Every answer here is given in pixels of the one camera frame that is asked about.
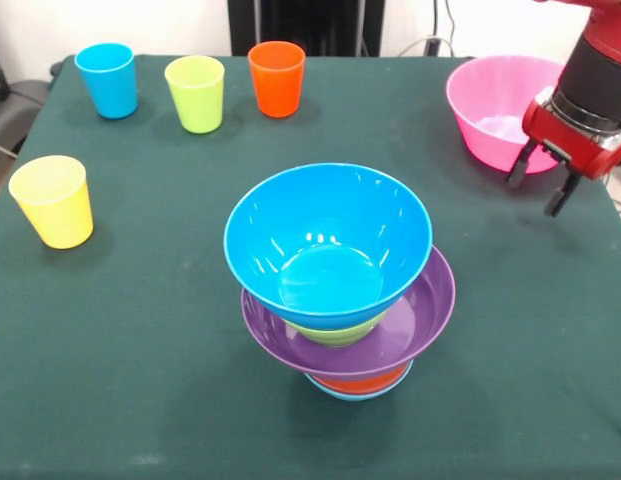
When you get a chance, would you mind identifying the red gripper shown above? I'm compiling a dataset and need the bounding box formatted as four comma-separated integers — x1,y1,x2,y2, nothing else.
506,85,621,217

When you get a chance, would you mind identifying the large pink plastic bowl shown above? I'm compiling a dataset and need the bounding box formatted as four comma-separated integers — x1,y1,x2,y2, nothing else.
445,55,566,175

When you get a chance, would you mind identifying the purple plastic bowl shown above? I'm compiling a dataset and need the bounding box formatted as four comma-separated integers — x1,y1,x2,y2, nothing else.
241,244,457,381

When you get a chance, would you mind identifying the large blue plastic bowl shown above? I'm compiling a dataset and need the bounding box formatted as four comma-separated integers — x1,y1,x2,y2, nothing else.
223,162,434,331

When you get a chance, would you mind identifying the small green plastic bowl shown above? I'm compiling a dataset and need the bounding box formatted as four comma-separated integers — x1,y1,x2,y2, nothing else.
284,309,391,348

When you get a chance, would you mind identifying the orange plastic bowl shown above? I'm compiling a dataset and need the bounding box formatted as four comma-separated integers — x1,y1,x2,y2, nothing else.
314,363,412,396

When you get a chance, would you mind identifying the small blue plastic bowl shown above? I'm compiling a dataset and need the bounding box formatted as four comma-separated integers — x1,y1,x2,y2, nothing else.
305,367,416,402

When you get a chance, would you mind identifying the orange plastic cup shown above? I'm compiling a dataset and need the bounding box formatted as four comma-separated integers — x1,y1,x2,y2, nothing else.
247,40,307,119

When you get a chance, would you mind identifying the lime green plastic cup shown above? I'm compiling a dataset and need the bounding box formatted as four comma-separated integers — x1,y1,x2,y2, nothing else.
163,54,226,135

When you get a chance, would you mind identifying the dark green tablecloth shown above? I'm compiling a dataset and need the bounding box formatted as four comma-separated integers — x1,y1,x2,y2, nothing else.
0,53,621,480

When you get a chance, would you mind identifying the blue plastic cup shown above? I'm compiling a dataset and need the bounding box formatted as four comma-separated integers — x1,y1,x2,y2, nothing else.
73,42,140,120

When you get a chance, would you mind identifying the yellow plastic cup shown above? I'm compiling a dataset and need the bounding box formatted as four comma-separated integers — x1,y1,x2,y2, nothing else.
8,154,95,250

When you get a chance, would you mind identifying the black chair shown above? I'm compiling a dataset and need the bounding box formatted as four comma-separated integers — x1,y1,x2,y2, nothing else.
0,34,59,156

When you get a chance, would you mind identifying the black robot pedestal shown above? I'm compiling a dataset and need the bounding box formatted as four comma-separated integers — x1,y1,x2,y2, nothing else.
229,0,386,57

